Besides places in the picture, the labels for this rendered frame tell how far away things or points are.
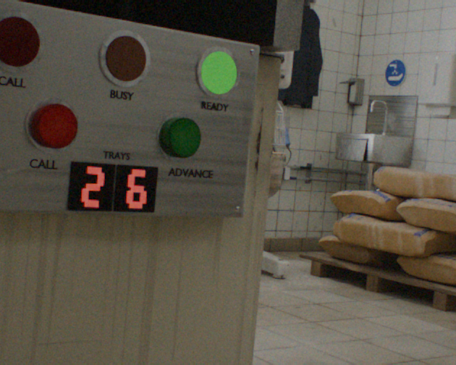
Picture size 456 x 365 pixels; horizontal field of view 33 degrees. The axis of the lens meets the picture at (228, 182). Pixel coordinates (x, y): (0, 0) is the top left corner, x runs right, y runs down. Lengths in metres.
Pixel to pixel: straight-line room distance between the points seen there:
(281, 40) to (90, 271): 0.24
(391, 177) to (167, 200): 4.07
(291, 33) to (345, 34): 5.36
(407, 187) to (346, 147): 1.08
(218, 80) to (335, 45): 5.34
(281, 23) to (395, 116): 5.11
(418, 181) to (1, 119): 4.08
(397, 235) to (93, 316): 3.76
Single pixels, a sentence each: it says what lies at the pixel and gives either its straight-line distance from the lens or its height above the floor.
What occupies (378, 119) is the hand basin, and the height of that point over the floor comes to 1.02.
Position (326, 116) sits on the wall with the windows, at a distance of 5.87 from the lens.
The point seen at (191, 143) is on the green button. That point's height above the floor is 0.76.
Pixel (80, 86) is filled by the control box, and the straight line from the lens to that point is 0.55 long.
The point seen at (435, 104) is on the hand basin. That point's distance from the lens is 5.40.
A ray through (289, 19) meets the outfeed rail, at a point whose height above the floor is 0.86.
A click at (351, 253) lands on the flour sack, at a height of 0.17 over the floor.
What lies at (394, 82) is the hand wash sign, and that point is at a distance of 5.79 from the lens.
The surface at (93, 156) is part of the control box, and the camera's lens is 0.55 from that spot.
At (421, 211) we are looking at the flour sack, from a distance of 4.28.
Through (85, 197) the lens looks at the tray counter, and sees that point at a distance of 0.55.
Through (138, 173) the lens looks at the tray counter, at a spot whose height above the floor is 0.73.
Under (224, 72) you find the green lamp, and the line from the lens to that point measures 0.60.
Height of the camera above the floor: 0.76
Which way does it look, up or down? 3 degrees down
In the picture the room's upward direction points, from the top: 5 degrees clockwise
